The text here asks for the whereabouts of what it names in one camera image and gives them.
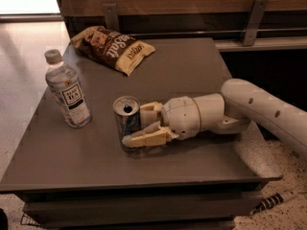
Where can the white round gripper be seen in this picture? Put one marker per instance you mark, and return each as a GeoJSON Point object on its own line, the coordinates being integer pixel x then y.
{"type": "Point", "coordinates": [179, 116]}

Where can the silver blue redbull can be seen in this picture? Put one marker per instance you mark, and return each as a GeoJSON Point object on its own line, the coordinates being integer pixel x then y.
{"type": "Point", "coordinates": [127, 116]}

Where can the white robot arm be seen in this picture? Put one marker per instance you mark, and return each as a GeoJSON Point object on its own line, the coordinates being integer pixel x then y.
{"type": "Point", "coordinates": [231, 111]}

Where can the brown yellow chip bag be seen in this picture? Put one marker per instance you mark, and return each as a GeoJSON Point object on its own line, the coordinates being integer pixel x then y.
{"type": "Point", "coordinates": [113, 49]}

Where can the clear tea water bottle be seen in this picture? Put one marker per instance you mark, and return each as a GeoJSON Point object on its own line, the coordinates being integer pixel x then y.
{"type": "Point", "coordinates": [65, 86]}

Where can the grey table with drawers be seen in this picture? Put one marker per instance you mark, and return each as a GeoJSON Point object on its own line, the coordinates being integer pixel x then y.
{"type": "Point", "coordinates": [75, 178]}

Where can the striped black white object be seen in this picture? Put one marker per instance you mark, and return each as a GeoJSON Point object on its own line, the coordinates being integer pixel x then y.
{"type": "Point", "coordinates": [273, 200]}

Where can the left metal wall bracket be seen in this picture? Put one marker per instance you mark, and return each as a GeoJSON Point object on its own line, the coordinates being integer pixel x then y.
{"type": "Point", "coordinates": [111, 16]}

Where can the metal wall bracket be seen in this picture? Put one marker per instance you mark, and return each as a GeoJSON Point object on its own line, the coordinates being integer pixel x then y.
{"type": "Point", "coordinates": [254, 20]}
{"type": "Point", "coordinates": [111, 16]}

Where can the right metal wall bracket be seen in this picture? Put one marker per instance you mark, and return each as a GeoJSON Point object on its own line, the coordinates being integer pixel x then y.
{"type": "Point", "coordinates": [254, 20]}

